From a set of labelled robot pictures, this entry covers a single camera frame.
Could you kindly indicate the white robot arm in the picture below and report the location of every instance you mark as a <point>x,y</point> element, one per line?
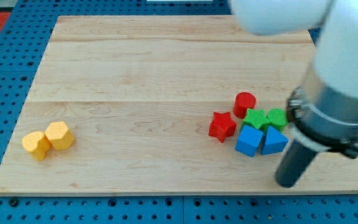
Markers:
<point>323,110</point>

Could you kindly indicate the red star block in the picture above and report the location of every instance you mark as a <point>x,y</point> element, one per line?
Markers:
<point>222,126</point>

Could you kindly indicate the wooden board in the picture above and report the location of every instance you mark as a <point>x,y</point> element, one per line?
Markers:
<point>139,92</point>

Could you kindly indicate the green star block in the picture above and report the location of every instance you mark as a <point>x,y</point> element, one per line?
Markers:
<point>256,119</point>

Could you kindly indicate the red cylinder block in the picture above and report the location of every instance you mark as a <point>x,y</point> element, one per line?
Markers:
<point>243,101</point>

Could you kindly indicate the blue cube block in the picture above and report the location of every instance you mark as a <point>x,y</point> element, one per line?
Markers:
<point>249,141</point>

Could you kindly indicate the green cylinder block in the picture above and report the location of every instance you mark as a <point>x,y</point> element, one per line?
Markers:
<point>278,119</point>

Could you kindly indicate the blue triangle block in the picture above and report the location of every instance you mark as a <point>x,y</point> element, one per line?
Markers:
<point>275,142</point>

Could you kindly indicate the yellow hexagon block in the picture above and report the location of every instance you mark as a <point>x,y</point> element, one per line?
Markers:
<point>59,135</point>

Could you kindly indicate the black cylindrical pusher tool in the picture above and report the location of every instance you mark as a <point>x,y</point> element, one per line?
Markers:
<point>296,160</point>

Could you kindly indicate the yellow heart block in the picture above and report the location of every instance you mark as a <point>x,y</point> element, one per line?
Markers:
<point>36,144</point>

